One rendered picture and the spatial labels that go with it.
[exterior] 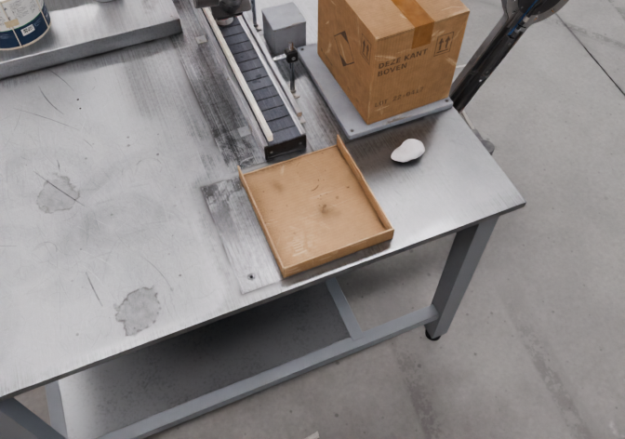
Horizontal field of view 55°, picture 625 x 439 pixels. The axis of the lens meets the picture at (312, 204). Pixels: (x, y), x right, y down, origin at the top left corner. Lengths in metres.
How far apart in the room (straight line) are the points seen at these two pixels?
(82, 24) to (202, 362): 1.04
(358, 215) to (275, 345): 0.65
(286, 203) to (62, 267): 0.51
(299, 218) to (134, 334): 0.43
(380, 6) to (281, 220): 0.54
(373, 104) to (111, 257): 0.70
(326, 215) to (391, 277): 0.92
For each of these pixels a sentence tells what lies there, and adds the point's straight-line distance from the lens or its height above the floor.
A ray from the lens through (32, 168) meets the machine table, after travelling 1.60.
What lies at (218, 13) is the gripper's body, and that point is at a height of 0.99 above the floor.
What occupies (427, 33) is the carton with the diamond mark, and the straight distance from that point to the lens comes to 1.41.
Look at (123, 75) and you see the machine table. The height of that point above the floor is 0.83.
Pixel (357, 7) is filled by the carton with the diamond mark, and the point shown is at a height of 1.12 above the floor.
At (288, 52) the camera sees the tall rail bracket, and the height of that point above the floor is 0.97.
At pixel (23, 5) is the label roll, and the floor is 0.99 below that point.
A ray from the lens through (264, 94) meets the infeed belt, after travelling 1.55.
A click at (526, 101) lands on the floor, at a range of 2.95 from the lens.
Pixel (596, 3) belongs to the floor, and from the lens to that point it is 3.67.
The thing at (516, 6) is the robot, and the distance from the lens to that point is 1.98.
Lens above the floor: 1.96
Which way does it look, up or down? 54 degrees down
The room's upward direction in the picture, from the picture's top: straight up
